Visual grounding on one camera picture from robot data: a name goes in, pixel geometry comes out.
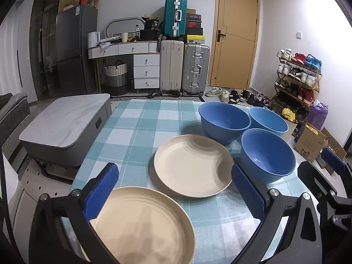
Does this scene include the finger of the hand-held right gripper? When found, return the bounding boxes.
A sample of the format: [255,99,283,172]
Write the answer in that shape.
[320,148,352,176]
[297,161,340,198]

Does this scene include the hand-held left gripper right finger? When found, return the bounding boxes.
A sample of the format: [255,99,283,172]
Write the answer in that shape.
[231,163,323,264]

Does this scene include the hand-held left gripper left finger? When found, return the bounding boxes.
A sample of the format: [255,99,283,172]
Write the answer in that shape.
[29,163,130,264]

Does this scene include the dark blue bowl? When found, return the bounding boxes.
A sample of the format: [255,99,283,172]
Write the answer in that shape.
[240,128,296,184]
[198,102,251,145]

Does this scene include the beige round plate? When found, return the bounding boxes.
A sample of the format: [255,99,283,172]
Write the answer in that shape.
[153,134,235,198]
[80,186,196,264]

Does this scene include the light blue bowl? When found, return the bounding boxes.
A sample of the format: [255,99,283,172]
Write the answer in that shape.
[248,107,289,136]

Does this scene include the brown cardboard box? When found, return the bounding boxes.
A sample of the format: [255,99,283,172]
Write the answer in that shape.
[293,122,328,162]

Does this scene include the purple plastic bag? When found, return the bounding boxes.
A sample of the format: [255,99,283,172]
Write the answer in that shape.
[308,100,329,132]

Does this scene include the yellow bag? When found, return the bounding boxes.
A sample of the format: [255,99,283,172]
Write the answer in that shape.
[281,107,297,120]

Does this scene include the teal checkered tablecloth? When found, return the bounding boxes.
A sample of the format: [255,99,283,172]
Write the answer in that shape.
[69,100,319,264]

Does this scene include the marble top coffee table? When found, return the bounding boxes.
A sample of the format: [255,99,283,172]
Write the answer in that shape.
[19,93,113,183]

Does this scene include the group of assorted shoes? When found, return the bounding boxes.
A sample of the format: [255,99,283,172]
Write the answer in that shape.
[205,86,273,108]

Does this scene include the woven laundry basket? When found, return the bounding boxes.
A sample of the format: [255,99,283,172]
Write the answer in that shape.
[103,62,129,95]

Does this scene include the silver suitcase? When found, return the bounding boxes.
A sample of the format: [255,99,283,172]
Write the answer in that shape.
[181,43,211,97]

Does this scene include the white dressing table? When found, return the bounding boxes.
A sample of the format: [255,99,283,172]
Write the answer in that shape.
[88,40,161,94]

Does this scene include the grey refrigerator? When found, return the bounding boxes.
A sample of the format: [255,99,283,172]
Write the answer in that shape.
[56,4,99,95]

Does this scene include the beige suitcase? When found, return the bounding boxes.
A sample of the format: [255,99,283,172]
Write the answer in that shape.
[159,39,185,95]

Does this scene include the white electric kettle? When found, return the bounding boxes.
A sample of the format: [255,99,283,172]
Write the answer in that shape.
[87,31,101,48]

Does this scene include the dark glass cabinet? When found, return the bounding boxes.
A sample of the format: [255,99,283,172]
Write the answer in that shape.
[29,0,72,101]

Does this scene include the wooden door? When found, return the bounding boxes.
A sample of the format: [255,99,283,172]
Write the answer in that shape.
[209,0,260,91]

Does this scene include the black bag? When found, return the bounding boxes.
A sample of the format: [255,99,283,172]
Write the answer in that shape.
[140,29,163,41]

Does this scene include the oval mirror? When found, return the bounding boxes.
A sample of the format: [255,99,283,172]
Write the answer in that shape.
[106,16,146,37]

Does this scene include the teal suitcase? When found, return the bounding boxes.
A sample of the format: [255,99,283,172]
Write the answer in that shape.
[164,0,188,37]

